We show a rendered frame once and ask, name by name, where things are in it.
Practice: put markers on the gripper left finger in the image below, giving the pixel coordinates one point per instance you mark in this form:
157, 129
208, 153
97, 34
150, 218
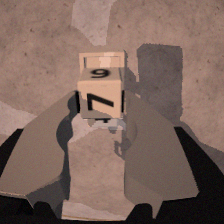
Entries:
33, 165

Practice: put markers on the beige number cube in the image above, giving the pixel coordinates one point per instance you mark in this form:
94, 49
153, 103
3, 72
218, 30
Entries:
100, 93
103, 122

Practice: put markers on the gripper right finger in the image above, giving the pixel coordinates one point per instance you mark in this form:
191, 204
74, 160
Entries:
167, 169

